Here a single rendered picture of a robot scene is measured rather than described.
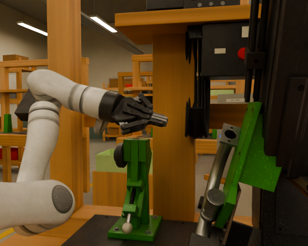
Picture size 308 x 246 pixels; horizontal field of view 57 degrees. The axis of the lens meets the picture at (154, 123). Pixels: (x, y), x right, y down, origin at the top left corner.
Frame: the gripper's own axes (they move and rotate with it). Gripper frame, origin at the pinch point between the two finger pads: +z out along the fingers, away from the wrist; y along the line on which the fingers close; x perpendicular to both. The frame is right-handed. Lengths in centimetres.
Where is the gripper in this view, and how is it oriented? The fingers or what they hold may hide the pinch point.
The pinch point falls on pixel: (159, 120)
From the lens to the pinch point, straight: 67.6
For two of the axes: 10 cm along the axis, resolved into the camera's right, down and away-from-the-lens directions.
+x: -0.2, 6.4, 7.7
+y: 3.3, -7.2, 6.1
